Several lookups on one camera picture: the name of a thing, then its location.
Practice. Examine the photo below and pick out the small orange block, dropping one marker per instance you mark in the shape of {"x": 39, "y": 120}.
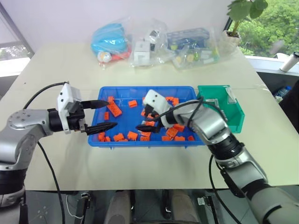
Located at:
{"x": 132, "y": 135}
{"x": 166, "y": 138}
{"x": 124, "y": 140}
{"x": 107, "y": 139}
{"x": 111, "y": 99}
{"x": 150, "y": 123}
{"x": 179, "y": 138}
{"x": 101, "y": 137}
{"x": 132, "y": 103}
{"x": 146, "y": 134}
{"x": 179, "y": 127}
{"x": 171, "y": 132}
{"x": 191, "y": 138}
{"x": 168, "y": 98}
{"x": 144, "y": 138}
{"x": 142, "y": 113}
{"x": 175, "y": 101}
{"x": 106, "y": 115}
{"x": 118, "y": 136}

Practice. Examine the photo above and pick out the black table clamp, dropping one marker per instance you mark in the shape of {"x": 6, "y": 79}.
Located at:
{"x": 202, "y": 201}
{"x": 86, "y": 205}

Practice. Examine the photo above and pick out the white cylinder with black cap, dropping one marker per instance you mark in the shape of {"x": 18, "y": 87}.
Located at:
{"x": 289, "y": 61}

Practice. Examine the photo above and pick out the white plant pot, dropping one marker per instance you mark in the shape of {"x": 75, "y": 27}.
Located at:
{"x": 230, "y": 39}

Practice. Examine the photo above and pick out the clear water bottle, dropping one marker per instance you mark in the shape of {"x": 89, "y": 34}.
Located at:
{"x": 283, "y": 91}

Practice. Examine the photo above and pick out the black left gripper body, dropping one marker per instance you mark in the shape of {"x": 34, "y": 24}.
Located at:
{"x": 76, "y": 116}

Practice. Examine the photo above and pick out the coral red toy piece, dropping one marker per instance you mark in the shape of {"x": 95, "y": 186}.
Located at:
{"x": 121, "y": 55}

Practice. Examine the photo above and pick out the bag with white parts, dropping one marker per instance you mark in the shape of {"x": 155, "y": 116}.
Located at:
{"x": 146, "y": 46}

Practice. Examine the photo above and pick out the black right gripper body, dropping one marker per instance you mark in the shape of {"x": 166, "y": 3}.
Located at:
{"x": 156, "y": 115}

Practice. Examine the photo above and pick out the long orange block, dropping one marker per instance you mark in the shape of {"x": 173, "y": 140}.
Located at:
{"x": 114, "y": 109}

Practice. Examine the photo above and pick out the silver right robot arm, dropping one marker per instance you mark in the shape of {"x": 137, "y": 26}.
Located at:
{"x": 210, "y": 126}

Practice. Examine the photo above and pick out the blue plastic bin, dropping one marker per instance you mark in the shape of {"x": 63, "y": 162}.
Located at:
{"x": 130, "y": 121}

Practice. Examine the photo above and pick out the green plastic bin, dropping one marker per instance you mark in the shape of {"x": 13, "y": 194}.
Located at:
{"x": 217, "y": 93}

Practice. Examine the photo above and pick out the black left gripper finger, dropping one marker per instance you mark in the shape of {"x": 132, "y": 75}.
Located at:
{"x": 95, "y": 104}
{"x": 102, "y": 127}

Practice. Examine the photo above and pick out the white patterned ball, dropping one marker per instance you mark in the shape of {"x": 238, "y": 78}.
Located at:
{"x": 104, "y": 56}

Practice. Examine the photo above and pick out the bag with blue rack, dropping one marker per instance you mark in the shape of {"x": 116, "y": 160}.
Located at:
{"x": 194, "y": 46}

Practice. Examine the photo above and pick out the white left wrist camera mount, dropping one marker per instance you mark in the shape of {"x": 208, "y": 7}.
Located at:
{"x": 67, "y": 95}

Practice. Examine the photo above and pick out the green leafy plant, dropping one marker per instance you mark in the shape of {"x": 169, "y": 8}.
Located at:
{"x": 245, "y": 9}

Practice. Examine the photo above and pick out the bag with blue toy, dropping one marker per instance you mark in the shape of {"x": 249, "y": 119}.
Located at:
{"x": 108, "y": 38}

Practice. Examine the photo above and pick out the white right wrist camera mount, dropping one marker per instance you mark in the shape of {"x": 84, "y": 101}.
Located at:
{"x": 156, "y": 99}

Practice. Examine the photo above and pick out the clear plastic label holder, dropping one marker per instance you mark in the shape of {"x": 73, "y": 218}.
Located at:
{"x": 231, "y": 95}

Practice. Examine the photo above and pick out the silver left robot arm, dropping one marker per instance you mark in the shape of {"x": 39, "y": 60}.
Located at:
{"x": 22, "y": 127}

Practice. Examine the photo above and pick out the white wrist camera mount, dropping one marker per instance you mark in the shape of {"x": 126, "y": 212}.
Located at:
{"x": 156, "y": 99}
{"x": 67, "y": 95}

